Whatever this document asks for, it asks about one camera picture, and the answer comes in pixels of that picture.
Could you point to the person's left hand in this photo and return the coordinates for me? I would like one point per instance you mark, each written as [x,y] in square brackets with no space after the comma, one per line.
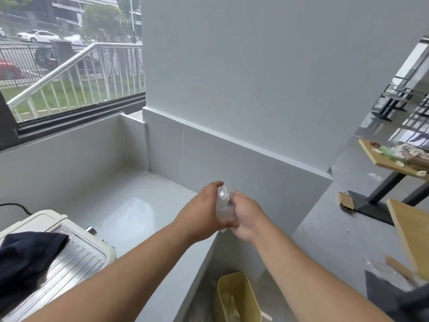
[197,214]

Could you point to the person's right hand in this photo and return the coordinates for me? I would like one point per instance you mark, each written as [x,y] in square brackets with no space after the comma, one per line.
[246,216]

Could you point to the person's right thumb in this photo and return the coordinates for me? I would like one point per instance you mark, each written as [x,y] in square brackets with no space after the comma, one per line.
[236,197]

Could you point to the person's left thumb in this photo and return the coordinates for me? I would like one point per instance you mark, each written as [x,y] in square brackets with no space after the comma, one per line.
[214,186]

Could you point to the clear plastic wrapper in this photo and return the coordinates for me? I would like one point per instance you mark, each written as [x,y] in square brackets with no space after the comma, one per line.
[224,206]

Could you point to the person's left forearm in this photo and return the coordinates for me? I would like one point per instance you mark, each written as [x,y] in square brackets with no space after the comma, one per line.
[117,281]

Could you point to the person's right forearm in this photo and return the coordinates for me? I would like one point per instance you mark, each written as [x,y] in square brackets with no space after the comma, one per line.
[311,281]

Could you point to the yellow trash bin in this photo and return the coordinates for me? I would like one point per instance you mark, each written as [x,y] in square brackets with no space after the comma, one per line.
[239,291]

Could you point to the crumpled clear plastic waste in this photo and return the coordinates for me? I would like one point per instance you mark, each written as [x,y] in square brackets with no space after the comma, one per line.
[231,306]

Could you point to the small cardboard piece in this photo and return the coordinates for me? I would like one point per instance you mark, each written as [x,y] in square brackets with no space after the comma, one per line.
[346,201]

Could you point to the black metal table base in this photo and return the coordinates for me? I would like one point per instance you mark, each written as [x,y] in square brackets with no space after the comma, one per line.
[372,202]

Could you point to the wooden table top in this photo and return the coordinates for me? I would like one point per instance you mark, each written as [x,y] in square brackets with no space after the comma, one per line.
[375,155]

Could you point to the cream toaster oven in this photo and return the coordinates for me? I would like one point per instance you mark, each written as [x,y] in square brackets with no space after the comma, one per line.
[83,254]

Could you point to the clear plastic bag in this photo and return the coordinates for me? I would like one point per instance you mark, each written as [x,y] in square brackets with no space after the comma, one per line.
[382,271]

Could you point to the pile of scraps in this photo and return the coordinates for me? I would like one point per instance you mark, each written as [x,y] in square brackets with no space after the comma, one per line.
[407,155]

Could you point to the wooden stick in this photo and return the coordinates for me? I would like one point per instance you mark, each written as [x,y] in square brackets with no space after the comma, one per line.
[400,269]

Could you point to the light wooden board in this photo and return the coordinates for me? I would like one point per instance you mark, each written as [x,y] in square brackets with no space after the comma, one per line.
[414,231]

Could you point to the dark grey cloth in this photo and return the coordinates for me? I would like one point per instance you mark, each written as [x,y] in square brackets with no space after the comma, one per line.
[398,305]

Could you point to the white metal railing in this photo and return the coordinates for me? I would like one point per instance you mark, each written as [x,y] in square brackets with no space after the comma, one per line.
[50,77]

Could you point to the green tree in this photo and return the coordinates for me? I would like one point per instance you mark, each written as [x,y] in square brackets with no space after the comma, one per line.
[102,21]

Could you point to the dark navy cloth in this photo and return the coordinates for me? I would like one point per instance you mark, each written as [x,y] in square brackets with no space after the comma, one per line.
[26,261]

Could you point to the dark parked vehicle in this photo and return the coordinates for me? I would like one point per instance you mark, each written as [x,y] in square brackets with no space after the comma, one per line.
[45,57]

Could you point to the white car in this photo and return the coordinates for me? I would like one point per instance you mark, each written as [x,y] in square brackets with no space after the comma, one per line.
[38,36]

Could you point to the red car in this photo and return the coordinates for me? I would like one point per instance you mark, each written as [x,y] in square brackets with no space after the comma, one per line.
[9,71]

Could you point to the dark window frame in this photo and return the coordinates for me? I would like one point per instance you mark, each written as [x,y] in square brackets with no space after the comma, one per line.
[83,112]

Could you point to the black metal frame tables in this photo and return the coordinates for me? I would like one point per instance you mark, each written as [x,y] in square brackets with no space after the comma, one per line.
[397,93]

